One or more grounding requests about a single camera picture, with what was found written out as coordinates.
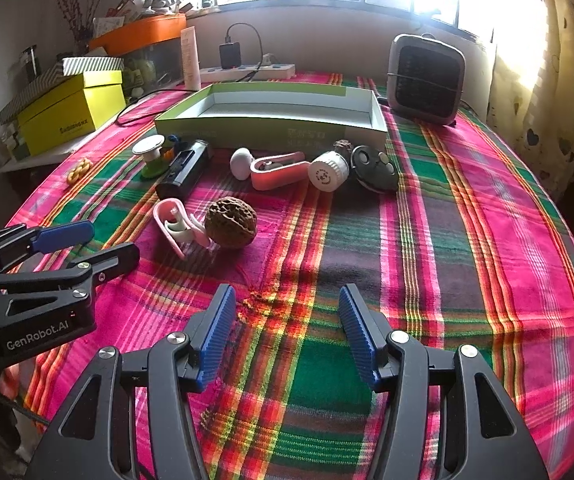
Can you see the brown wrinkled walnut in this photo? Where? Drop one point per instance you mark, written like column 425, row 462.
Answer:
column 230, row 222
column 343, row 147

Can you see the black key fob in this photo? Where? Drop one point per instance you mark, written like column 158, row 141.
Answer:
column 374, row 170

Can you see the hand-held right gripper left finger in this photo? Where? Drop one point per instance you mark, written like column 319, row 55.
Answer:
column 217, row 340

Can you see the glass tank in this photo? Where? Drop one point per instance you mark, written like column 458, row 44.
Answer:
column 152, row 67

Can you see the pink white clip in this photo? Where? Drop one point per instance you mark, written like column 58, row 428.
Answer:
column 167, row 210

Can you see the grey black space heater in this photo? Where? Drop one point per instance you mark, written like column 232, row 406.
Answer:
column 424, row 80

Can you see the green white suction spool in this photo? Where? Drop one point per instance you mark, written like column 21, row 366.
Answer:
column 153, row 162

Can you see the orange box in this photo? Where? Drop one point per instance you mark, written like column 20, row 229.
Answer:
column 142, row 32

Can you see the pile of papers and bags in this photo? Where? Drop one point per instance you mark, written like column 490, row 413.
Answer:
column 157, row 0

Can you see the cream heart print curtain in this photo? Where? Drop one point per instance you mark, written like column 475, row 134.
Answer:
column 542, row 85

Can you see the white plug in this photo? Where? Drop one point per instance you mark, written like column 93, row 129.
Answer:
column 267, row 59

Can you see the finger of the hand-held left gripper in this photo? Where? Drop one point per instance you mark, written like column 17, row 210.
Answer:
column 64, row 236
column 117, row 257

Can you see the white round knob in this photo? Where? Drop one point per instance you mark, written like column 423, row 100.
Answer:
column 241, row 162

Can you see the dried branches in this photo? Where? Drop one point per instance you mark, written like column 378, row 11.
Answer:
column 74, row 15

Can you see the orange braided charm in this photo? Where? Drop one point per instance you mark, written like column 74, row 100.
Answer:
column 78, row 171

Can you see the black rectangular device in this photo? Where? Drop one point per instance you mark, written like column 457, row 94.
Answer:
column 182, row 172

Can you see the cream cosmetic tube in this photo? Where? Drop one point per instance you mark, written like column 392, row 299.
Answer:
column 190, row 60

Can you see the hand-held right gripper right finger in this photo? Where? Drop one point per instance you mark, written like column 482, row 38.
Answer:
column 359, row 340

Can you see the green white cardboard tray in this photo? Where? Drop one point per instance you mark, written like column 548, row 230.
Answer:
column 277, row 102

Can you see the white ribbed bottle cap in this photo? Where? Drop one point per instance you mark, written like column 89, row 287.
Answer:
column 324, row 175

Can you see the yellow cardboard box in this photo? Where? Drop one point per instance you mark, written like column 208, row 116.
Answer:
column 67, row 115

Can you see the green white striped box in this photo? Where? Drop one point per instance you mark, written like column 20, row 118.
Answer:
column 92, row 65

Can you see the black charger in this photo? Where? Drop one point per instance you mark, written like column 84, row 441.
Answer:
column 230, row 55

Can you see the pink green plaid tablecloth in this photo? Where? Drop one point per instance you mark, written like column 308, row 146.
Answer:
column 417, row 260

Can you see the white power strip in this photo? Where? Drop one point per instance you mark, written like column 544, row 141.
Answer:
column 277, row 71

